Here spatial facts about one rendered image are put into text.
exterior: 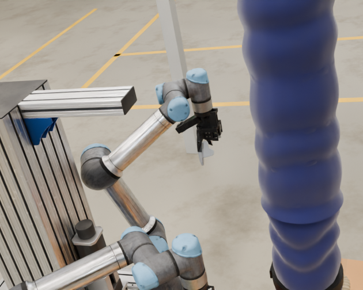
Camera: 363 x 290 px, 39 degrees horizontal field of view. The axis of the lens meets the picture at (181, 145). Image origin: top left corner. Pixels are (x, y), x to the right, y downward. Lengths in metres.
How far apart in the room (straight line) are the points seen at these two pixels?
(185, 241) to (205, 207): 2.91
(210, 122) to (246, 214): 2.31
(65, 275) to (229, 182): 3.21
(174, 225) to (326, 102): 2.98
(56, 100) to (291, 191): 0.68
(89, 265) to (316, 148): 0.68
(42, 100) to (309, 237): 0.84
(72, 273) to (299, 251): 0.65
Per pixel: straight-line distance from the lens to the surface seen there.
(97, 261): 1.45
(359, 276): 2.84
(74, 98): 1.42
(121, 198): 1.99
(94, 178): 1.80
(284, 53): 1.23
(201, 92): 1.83
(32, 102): 1.47
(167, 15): 4.51
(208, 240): 3.95
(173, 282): 2.09
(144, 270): 1.37
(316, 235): 1.53
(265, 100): 1.31
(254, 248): 3.83
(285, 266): 1.64
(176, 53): 4.60
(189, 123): 1.91
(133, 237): 1.47
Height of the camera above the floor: 2.54
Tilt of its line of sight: 29 degrees down
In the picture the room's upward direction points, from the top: 12 degrees counter-clockwise
